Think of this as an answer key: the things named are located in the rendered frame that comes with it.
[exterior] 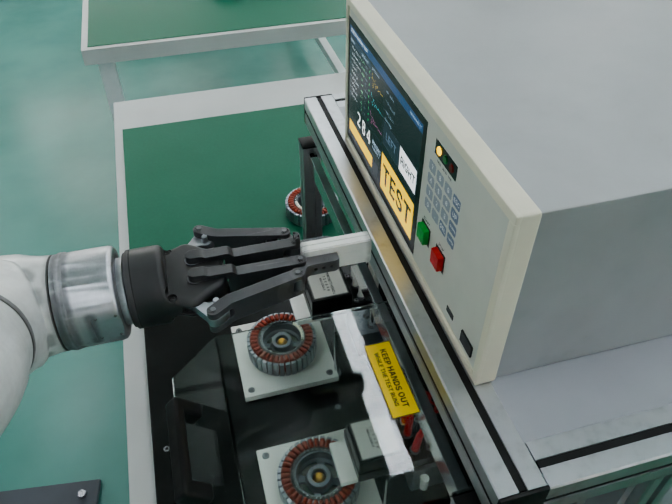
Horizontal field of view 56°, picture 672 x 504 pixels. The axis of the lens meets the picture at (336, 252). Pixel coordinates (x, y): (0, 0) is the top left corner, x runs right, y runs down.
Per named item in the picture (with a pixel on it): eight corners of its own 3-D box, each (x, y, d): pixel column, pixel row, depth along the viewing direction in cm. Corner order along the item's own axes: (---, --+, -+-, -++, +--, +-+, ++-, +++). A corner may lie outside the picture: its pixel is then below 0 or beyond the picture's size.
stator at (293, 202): (311, 190, 141) (311, 176, 139) (349, 211, 136) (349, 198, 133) (275, 213, 135) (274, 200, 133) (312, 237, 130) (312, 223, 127)
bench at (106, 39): (133, 234, 244) (80, 50, 193) (120, 37, 375) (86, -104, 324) (401, 188, 266) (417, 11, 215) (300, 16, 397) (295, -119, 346)
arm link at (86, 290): (75, 371, 58) (141, 357, 59) (44, 304, 52) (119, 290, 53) (77, 300, 64) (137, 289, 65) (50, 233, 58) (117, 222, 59)
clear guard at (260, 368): (195, 596, 56) (184, 569, 52) (172, 379, 73) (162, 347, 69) (528, 500, 62) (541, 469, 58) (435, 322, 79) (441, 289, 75)
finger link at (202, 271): (186, 267, 59) (187, 277, 58) (304, 248, 61) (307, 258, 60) (193, 296, 61) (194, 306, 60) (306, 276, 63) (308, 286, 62)
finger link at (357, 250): (301, 247, 61) (303, 252, 61) (370, 234, 63) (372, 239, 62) (302, 269, 63) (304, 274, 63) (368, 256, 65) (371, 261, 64)
